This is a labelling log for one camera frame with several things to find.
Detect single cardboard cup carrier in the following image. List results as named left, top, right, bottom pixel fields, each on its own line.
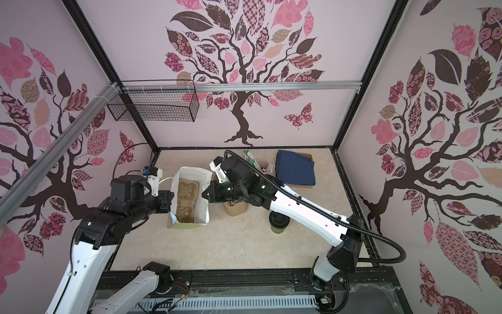
left=175, top=179, right=199, bottom=223

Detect white paper takeout bag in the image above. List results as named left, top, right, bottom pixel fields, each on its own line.
left=159, top=167, right=213, bottom=229

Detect black cup lid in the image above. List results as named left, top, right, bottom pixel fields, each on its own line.
left=269, top=211, right=290, bottom=225

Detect white green paper cup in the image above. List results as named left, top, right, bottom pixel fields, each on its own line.
left=271, top=225, right=288, bottom=234

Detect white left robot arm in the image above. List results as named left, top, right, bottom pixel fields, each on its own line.
left=47, top=170, right=174, bottom=313

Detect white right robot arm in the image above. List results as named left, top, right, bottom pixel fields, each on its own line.
left=201, top=150, right=363, bottom=283

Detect green wrapped stirrers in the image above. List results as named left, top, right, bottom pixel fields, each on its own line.
left=243, top=150, right=256, bottom=166

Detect pink bucket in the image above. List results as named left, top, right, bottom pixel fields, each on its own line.
left=256, top=159, right=275, bottom=176

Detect blue napkin stack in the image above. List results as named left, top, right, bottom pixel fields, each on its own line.
left=275, top=150, right=316, bottom=186

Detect brown cardboard napkin box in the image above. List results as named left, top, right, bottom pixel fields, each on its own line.
left=274, top=152, right=317, bottom=188

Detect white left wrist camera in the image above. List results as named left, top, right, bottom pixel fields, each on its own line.
left=143, top=166, right=163, bottom=197

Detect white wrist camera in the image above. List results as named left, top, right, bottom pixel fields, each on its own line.
left=143, top=166, right=163, bottom=197
left=209, top=156, right=228, bottom=183

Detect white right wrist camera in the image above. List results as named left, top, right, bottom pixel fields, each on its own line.
left=209, top=156, right=228, bottom=183

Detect black corrugated cable hose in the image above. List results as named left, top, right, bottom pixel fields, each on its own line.
left=224, top=150, right=407, bottom=264

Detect black wire basket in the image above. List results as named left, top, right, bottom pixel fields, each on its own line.
left=107, top=78, right=199, bottom=122

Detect aluminium rail back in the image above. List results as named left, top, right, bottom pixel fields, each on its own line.
left=122, top=81, right=362, bottom=92

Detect aluminium rail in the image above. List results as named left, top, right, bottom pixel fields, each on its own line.
left=1, top=82, right=120, bottom=226
left=122, top=81, right=362, bottom=92

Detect white slotted cable duct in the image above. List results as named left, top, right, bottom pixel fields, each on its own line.
left=128, top=295, right=318, bottom=313

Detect aluminium rail left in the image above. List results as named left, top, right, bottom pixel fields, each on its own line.
left=1, top=82, right=120, bottom=226

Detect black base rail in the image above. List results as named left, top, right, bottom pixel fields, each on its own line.
left=72, top=267, right=393, bottom=314

